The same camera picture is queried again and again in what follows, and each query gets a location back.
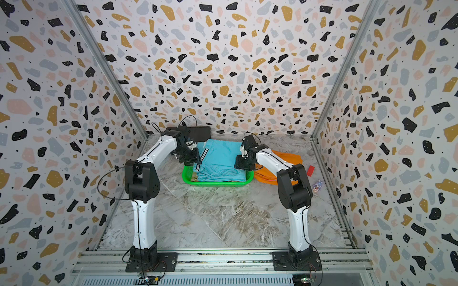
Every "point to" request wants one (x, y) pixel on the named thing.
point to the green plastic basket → (189, 180)
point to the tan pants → (194, 177)
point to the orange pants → (263, 176)
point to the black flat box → (198, 133)
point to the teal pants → (218, 158)
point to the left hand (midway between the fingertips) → (200, 161)
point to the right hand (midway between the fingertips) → (238, 165)
